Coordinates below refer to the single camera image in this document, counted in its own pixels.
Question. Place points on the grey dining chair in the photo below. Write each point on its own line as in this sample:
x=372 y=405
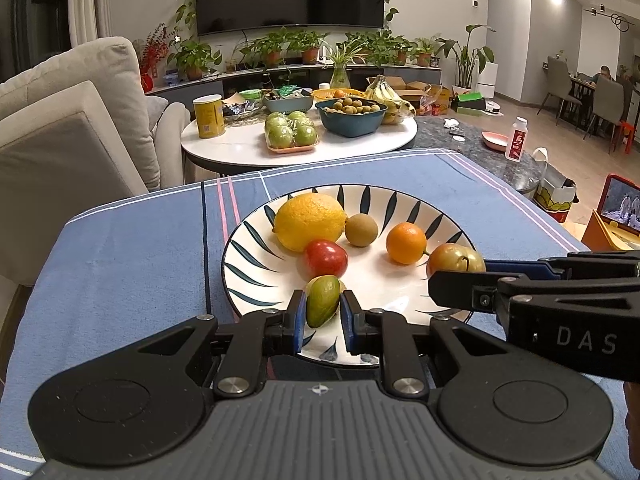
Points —
x=560 y=80
x=607 y=105

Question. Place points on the orange-yellow plum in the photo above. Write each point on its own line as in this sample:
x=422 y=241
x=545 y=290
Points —
x=406 y=243

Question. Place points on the tall leafy floor plant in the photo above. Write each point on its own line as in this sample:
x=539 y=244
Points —
x=467 y=55

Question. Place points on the blue striped tablecloth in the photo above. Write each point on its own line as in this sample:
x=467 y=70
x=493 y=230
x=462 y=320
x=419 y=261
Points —
x=125 y=270

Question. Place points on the yellow can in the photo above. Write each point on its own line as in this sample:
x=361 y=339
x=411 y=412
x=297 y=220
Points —
x=209 y=116

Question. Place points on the white robot vacuum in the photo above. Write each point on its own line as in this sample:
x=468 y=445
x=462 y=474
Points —
x=495 y=106

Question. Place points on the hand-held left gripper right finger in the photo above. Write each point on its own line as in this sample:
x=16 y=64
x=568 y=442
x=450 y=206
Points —
x=348 y=327

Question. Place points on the dark snack packets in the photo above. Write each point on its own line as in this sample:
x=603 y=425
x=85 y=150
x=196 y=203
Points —
x=242 y=110

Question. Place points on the dining table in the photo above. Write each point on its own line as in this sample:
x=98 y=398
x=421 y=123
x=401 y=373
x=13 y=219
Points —
x=584 y=87

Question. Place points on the banana bunch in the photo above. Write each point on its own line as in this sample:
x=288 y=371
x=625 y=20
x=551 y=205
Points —
x=387 y=97

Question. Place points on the white leaf-striped plate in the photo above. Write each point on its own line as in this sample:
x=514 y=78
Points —
x=380 y=290

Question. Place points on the red stool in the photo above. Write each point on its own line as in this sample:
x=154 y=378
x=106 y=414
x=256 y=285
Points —
x=625 y=137

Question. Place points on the green bowl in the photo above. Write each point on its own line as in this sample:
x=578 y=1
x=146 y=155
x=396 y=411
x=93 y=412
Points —
x=250 y=94

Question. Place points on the wrapped tray of green apples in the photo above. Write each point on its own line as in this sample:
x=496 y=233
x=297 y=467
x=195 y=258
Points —
x=292 y=132

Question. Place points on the white round table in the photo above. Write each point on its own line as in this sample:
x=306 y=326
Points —
x=240 y=142

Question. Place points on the black pendant lamp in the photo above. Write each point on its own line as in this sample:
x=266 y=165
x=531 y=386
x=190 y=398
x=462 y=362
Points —
x=612 y=16

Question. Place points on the teal bowl with snacks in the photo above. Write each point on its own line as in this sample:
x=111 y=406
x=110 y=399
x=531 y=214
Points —
x=288 y=105

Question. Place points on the white bottle with red label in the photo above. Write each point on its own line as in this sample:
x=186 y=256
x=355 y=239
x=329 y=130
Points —
x=516 y=139

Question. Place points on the round brownish green fruit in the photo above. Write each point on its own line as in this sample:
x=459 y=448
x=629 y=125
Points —
x=361 y=230

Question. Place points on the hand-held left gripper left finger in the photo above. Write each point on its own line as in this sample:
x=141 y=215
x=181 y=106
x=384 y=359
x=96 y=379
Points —
x=299 y=322

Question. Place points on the dark window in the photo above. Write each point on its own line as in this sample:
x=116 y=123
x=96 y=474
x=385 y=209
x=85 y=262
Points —
x=35 y=10

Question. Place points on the open cardboard box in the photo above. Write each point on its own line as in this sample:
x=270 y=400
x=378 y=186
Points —
x=417 y=89

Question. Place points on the phone in red case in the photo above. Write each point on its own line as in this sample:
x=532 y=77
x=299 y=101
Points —
x=622 y=205

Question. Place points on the yellow lemon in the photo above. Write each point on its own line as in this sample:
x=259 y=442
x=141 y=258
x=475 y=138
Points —
x=310 y=222

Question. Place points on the red-green apple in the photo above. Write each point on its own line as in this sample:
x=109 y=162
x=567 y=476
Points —
x=450 y=259

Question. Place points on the dark blue bowl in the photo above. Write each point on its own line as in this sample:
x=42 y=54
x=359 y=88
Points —
x=352 y=124

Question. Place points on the green box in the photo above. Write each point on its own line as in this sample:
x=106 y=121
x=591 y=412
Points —
x=470 y=101

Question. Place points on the white curtain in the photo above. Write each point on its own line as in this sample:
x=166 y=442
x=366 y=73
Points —
x=90 y=0

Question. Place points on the pile of longans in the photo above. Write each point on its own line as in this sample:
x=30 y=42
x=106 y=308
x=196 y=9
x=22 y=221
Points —
x=352 y=106

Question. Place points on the white tissue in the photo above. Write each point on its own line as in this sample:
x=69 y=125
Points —
x=451 y=123

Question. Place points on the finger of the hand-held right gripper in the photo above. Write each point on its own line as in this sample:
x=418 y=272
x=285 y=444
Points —
x=515 y=267
x=460 y=290

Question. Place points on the pink dish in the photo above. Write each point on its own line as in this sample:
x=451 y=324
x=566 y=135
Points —
x=494 y=141

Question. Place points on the glass vase with green plant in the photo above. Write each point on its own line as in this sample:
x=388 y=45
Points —
x=340 y=74

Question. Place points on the dark marble round table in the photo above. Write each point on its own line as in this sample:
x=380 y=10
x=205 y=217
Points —
x=475 y=157

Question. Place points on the white printed paper bag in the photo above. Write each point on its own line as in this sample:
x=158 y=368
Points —
x=552 y=190

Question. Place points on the dark television cabinet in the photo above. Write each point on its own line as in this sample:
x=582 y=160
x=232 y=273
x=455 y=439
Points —
x=250 y=79

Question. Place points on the beige armchair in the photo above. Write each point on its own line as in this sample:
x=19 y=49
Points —
x=65 y=150

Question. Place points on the red berry bouquet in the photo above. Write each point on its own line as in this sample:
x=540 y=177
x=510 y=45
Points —
x=152 y=55

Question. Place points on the small green mango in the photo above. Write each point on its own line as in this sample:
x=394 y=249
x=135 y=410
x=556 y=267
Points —
x=322 y=300

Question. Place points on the potted green plant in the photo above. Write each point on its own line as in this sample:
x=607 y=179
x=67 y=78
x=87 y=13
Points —
x=195 y=57
x=402 y=51
x=425 y=52
x=310 y=47
x=382 y=45
x=272 y=47

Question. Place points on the yellow basket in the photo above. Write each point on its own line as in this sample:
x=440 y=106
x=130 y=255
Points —
x=337 y=94

